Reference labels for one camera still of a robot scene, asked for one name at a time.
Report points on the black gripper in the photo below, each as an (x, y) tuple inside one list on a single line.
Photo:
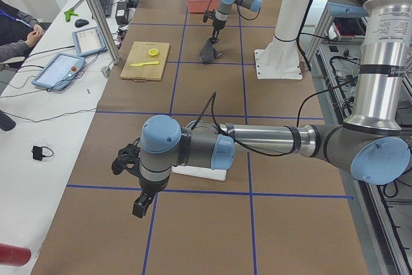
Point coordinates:
[(218, 24), (152, 186)]

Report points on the grey and pink cloth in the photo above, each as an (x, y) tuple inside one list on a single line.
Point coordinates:
[(208, 53)]

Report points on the white rectangular tray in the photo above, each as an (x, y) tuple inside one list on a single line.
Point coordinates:
[(202, 172)]

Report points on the lemon slices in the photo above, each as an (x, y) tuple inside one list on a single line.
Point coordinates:
[(153, 52)]

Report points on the yellow plastic knife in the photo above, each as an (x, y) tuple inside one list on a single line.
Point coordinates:
[(141, 64)]

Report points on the bamboo cutting board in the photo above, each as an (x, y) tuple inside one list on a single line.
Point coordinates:
[(138, 54)]

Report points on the black power adapter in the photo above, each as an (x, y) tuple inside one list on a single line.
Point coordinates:
[(122, 12)]

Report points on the black keyboard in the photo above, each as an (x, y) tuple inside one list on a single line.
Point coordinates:
[(105, 1)]

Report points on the small black clip device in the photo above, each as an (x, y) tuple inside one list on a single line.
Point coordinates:
[(41, 152)]

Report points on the far teach pendant tablet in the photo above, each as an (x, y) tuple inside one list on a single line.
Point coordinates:
[(88, 42)]

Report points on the teach pendant tablet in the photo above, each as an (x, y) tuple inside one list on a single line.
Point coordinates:
[(88, 42), (59, 72)]

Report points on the black computer mouse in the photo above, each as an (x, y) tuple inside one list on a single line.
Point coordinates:
[(79, 23)]

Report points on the red cylinder bottle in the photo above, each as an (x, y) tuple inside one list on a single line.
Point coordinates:
[(14, 256)]

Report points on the green plastic tool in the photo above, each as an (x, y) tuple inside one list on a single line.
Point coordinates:
[(69, 13)]

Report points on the near teach pendant tablet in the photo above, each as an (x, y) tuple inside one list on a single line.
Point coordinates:
[(59, 72)]

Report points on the person in dark sweater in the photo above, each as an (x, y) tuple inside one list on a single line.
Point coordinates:
[(20, 32)]

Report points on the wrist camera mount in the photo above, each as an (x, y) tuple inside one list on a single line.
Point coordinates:
[(208, 15), (127, 159)]

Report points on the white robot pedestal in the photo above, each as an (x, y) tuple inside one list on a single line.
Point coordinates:
[(280, 59)]

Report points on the aluminium frame post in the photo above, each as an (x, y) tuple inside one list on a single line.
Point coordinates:
[(100, 19)]

